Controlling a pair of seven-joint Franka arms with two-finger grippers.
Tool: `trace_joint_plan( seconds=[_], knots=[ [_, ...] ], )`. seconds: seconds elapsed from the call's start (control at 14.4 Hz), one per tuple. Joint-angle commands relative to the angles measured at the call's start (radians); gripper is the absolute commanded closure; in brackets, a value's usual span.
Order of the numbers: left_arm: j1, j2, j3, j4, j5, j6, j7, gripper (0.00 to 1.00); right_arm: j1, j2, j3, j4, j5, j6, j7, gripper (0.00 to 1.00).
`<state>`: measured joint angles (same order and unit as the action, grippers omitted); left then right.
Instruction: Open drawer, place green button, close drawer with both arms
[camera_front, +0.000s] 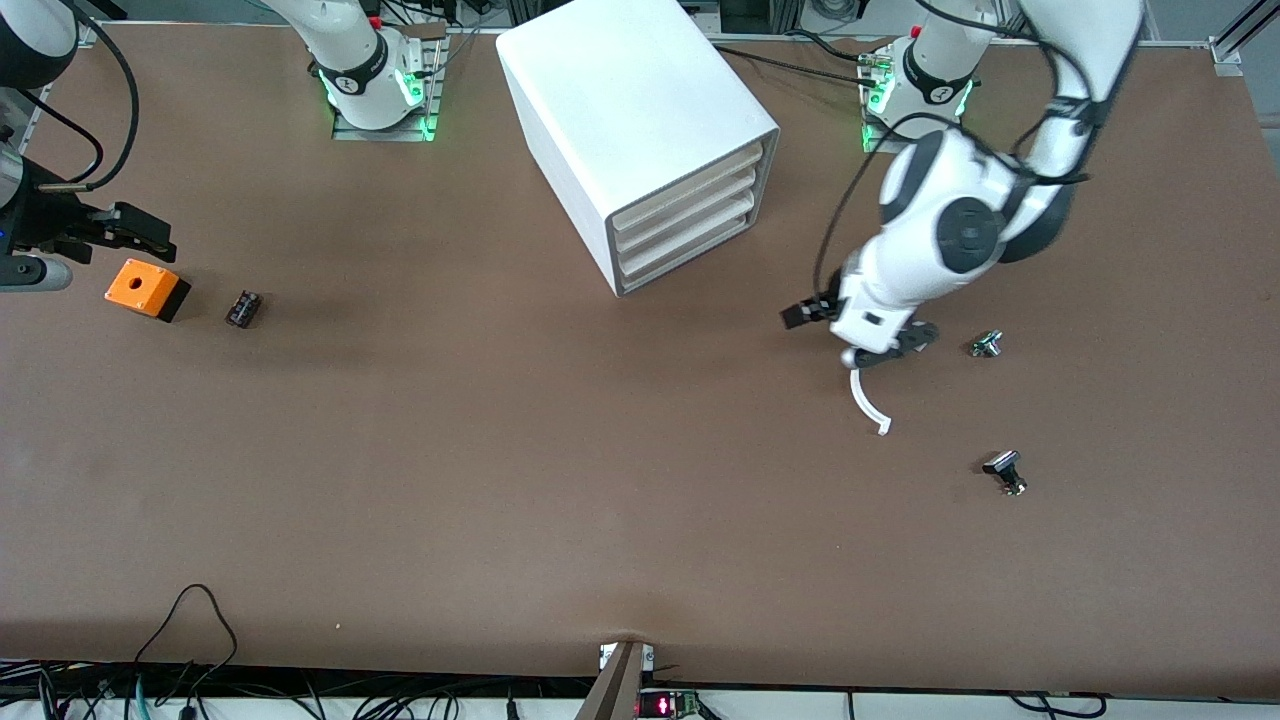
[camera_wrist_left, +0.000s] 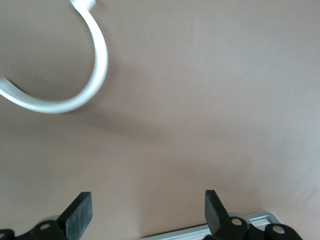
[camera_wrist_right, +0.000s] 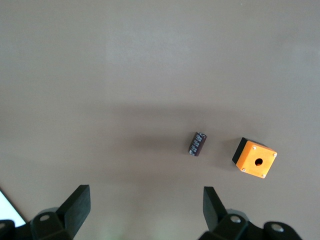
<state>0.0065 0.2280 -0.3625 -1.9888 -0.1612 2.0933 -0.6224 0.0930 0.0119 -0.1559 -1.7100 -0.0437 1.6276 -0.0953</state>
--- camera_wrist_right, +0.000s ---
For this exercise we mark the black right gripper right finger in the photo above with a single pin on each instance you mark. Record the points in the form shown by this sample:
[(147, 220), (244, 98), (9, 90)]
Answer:
[(212, 212)]

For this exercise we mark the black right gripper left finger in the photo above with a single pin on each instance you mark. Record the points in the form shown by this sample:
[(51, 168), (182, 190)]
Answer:
[(75, 212)]

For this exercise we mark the orange button enclosure box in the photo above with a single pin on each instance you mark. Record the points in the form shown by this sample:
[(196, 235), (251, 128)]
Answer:
[(247, 160)]

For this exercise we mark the dark cylindrical capacitor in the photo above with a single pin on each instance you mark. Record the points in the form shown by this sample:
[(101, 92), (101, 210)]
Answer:
[(197, 144)]

